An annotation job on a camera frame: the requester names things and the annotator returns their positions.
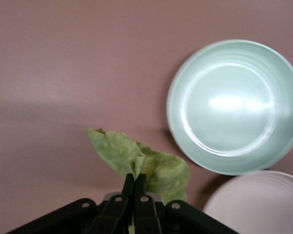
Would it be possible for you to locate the pale green plate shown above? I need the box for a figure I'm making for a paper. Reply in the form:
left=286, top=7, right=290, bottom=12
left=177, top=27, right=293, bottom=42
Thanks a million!
left=166, top=39, right=293, bottom=176

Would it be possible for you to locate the beige plate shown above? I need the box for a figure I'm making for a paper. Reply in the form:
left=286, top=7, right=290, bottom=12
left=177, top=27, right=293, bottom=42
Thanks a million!
left=202, top=170, right=293, bottom=234

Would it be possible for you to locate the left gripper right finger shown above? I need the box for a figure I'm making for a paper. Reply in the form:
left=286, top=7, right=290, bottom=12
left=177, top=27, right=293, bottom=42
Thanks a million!
left=134, top=174, right=240, bottom=234

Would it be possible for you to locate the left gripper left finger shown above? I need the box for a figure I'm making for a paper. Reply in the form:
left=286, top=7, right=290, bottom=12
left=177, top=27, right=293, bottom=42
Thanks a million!
left=7, top=173, right=135, bottom=234

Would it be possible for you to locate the green lettuce leaf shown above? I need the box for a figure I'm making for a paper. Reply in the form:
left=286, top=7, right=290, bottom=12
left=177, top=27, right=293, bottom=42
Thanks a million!
left=85, top=126, right=191, bottom=234

